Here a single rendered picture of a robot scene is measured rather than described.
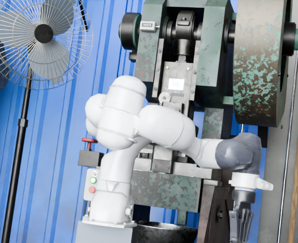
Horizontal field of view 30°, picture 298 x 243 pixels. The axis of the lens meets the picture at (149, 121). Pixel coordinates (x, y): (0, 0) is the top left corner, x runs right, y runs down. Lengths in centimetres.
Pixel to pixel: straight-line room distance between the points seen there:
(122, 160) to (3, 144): 247
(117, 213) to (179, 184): 64
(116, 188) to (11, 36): 134
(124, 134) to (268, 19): 95
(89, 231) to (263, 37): 102
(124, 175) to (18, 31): 132
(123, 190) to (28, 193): 230
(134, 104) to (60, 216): 255
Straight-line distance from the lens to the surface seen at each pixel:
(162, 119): 154
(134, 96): 158
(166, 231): 251
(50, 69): 308
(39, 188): 413
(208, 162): 181
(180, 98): 260
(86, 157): 251
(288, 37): 262
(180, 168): 250
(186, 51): 268
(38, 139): 414
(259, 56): 230
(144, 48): 265
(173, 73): 263
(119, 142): 157
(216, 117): 282
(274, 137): 377
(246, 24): 230
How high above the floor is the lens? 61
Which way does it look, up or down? 6 degrees up
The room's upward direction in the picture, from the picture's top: 7 degrees clockwise
